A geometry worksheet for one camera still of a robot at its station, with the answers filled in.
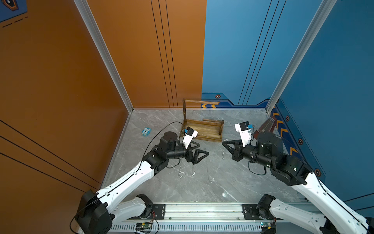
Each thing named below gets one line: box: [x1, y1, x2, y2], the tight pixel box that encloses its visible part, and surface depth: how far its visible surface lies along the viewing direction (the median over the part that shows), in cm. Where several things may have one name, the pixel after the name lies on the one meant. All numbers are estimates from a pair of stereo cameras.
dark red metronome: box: [252, 116, 277, 140], surface depth 94 cm
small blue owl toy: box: [141, 126, 152, 137], surface depth 107 cm
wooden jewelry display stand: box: [181, 98, 225, 142], surface depth 108 cm
